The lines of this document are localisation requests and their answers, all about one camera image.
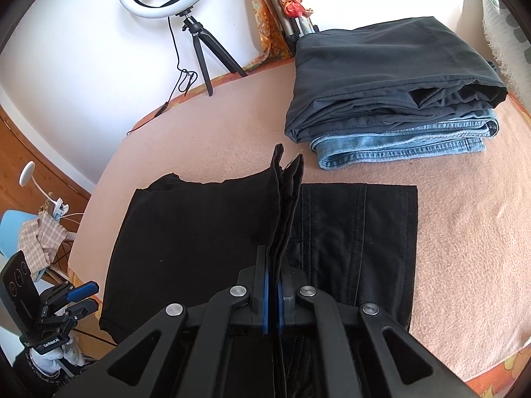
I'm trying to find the black pants with pink trim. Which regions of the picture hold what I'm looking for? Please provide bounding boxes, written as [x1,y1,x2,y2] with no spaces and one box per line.
[98,143,419,398]

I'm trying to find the left gloved hand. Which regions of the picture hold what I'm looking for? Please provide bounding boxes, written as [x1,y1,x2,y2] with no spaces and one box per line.
[30,336,86,376]

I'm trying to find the checkered beige cloth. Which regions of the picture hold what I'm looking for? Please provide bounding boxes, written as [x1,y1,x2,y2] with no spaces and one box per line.
[17,211,67,279]

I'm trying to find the light blue chair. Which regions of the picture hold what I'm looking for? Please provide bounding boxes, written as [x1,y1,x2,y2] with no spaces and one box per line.
[1,209,47,281]

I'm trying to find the pink bed blanket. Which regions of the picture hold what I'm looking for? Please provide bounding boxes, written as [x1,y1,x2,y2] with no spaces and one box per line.
[68,63,530,380]

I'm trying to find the white clip desk lamp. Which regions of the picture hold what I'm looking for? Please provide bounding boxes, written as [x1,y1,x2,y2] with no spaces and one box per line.
[18,161,84,221]

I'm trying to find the wooden door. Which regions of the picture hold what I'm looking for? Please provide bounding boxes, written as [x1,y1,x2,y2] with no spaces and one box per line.
[0,110,90,231]

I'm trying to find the folded blue jeans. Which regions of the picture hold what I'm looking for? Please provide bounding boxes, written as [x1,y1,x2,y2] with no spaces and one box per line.
[310,110,499,170]

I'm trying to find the folded dark grey pants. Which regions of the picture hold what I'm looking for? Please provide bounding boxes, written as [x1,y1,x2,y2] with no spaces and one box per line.
[284,17,508,143]

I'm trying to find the orange patterned scarf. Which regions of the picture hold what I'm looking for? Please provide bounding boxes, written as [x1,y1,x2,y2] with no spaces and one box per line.
[245,0,295,72]

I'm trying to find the black mini tripod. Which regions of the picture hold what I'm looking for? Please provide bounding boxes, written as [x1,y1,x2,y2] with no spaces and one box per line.
[175,6,249,97]

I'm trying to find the silver folded tripod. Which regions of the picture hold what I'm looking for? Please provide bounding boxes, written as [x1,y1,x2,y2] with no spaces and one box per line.
[270,0,320,55]

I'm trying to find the green striped white pillow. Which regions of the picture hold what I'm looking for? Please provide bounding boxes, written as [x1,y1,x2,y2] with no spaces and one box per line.
[483,0,531,111]

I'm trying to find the black ring light cable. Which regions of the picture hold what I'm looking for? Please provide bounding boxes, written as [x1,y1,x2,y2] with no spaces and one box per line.
[125,16,200,137]

